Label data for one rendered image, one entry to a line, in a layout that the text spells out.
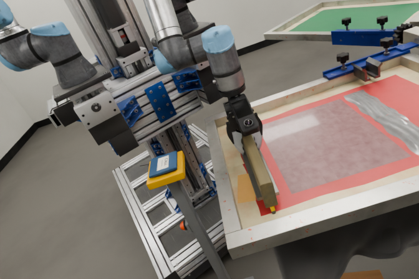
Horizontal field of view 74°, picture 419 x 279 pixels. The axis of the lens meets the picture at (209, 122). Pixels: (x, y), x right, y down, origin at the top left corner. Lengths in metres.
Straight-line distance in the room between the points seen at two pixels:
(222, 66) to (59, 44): 0.68
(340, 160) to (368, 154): 0.07
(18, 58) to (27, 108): 4.32
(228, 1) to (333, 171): 3.96
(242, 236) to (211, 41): 0.44
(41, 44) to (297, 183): 0.98
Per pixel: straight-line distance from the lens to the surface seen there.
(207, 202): 1.86
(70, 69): 1.19
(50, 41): 1.18
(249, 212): 0.73
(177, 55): 0.79
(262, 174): 0.67
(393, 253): 1.00
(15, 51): 1.25
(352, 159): 0.82
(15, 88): 5.47
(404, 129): 0.91
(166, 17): 0.82
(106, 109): 1.10
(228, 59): 0.69
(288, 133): 0.94
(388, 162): 0.81
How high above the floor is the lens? 1.50
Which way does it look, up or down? 29 degrees down
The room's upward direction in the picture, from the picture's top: 21 degrees counter-clockwise
